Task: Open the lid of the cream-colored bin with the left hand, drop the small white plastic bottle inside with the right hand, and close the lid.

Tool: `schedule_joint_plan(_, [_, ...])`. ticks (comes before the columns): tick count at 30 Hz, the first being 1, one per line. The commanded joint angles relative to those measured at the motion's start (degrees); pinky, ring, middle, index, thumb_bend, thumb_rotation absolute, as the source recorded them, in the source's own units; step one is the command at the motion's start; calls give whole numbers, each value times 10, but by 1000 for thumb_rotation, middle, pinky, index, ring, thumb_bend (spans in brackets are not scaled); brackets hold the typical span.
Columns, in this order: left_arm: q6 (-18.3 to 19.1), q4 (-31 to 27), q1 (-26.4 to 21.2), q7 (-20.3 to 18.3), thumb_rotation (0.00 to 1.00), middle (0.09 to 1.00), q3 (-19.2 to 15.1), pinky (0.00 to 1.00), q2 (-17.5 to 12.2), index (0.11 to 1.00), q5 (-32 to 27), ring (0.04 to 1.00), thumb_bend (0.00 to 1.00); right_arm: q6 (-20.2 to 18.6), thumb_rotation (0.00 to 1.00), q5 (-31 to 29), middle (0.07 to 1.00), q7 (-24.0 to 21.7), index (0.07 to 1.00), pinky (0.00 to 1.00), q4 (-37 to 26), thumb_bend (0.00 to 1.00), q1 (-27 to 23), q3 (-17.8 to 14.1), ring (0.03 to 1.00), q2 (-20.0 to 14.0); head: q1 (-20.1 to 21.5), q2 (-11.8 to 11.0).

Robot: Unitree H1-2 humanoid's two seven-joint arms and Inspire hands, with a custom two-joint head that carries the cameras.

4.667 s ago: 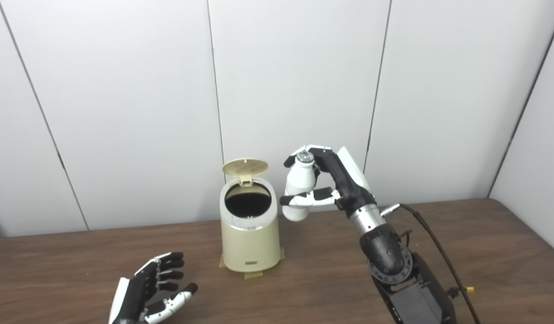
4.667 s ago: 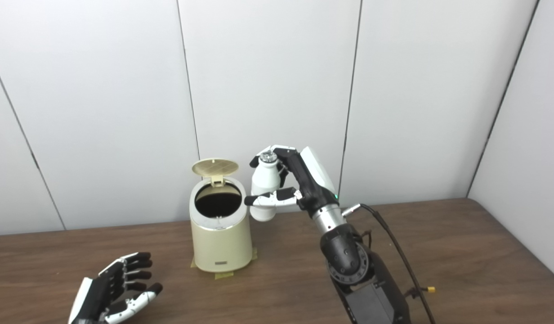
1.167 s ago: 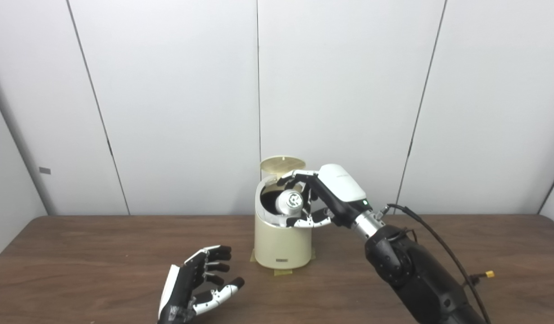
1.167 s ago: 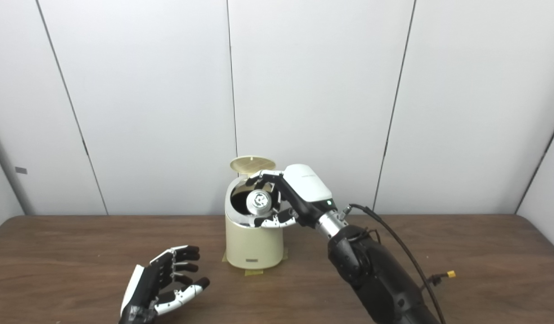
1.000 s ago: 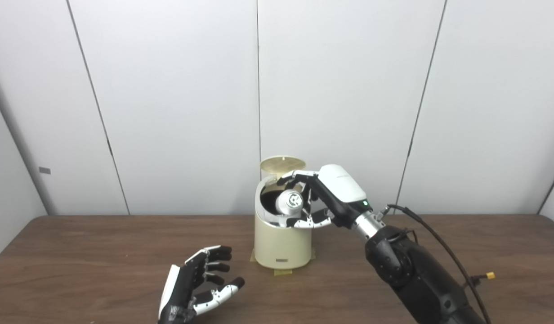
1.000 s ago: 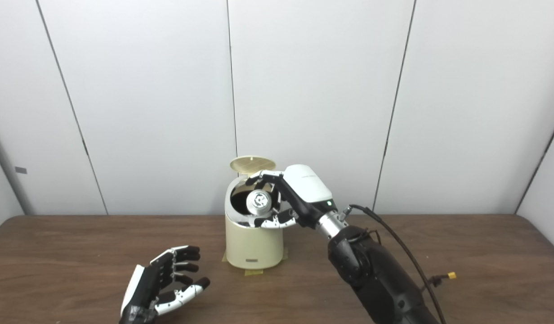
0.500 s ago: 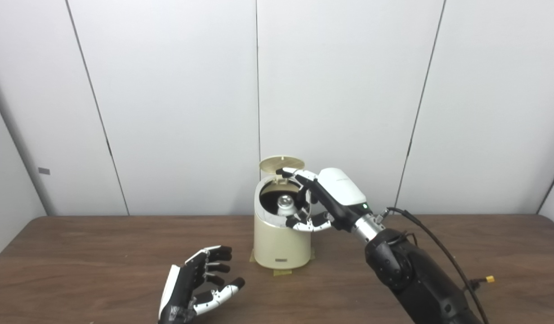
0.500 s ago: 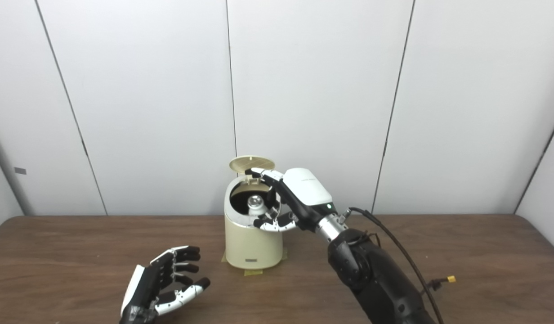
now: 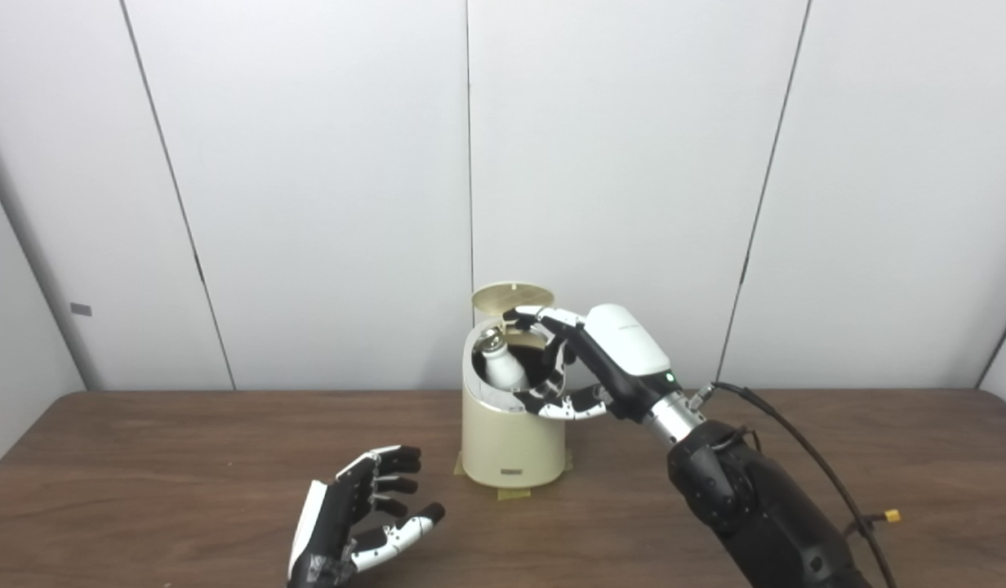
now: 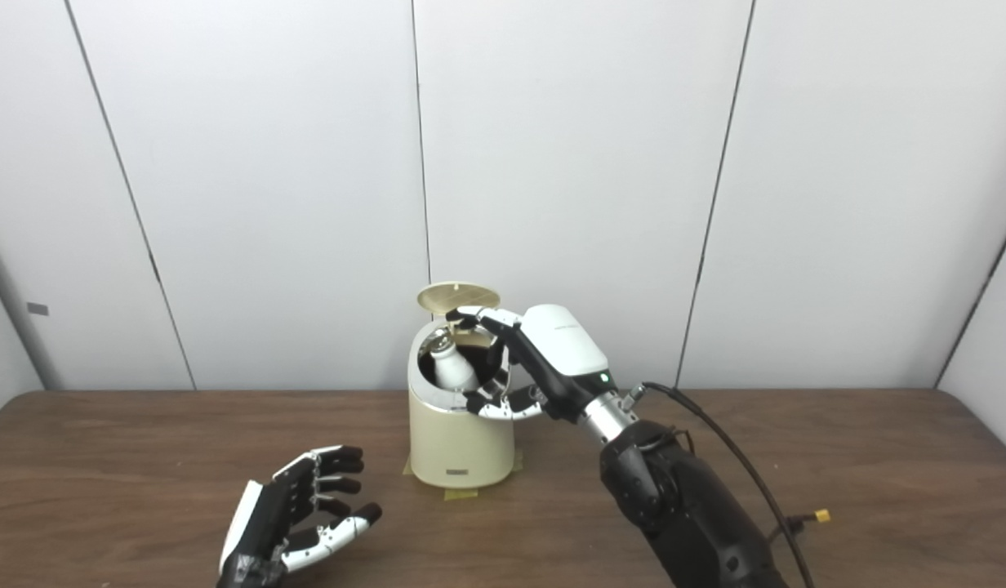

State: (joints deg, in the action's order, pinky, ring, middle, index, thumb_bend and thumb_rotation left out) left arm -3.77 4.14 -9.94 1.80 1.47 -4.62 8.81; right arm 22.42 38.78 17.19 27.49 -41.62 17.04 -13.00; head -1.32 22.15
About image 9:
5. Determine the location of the cream-colored bin body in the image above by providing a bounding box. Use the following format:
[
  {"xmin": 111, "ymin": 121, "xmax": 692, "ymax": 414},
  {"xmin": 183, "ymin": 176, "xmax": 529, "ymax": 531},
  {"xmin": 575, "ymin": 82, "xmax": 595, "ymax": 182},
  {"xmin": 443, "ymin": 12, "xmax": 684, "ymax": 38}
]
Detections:
[{"xmin": 461, "ymin": 317, "xmax": 568, "ymax": 489}]

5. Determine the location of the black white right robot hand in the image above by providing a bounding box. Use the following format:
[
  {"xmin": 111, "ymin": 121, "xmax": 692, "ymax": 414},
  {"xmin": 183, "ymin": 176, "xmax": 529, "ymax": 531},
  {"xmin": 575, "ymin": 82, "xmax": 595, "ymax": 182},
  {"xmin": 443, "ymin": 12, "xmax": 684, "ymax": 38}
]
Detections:
[{"xmin": 503, "ymin": 304, "xmax": 683, "ymax": 423}]

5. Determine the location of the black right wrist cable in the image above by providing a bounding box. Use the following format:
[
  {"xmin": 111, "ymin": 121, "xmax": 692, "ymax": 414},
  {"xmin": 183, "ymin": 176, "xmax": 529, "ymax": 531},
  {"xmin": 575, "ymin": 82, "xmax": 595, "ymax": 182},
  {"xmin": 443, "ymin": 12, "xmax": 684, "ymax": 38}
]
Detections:
[{"xmin": 691, "ymin": 381, "xmax": 900, "ymax": 588}]

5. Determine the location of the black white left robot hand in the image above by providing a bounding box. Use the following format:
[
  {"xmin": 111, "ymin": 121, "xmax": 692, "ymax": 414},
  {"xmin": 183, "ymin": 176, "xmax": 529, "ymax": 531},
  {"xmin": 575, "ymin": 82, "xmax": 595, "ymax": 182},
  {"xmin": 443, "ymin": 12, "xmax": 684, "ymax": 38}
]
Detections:
[{"xmin": 287, "ymin": 445, "xmax": 447, "ymax": 588}]

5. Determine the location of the round cream bin lid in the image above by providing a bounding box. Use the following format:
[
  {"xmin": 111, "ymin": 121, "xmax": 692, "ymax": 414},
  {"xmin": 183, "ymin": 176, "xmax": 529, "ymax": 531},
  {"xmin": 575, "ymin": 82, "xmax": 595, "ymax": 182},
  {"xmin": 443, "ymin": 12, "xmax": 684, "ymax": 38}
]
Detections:
[{"xmin": 472, "ymin": 283, "xmax": 555, "ymax": 315}]

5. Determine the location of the small white plastic bottle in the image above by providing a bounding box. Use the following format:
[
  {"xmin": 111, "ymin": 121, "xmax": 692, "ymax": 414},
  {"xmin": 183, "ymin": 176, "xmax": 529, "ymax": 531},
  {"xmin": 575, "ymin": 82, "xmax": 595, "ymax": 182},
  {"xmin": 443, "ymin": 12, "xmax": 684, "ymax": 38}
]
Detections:
[{"xmin": 475, "ymin": 326, "xmax": 530, "ymax": 391}]

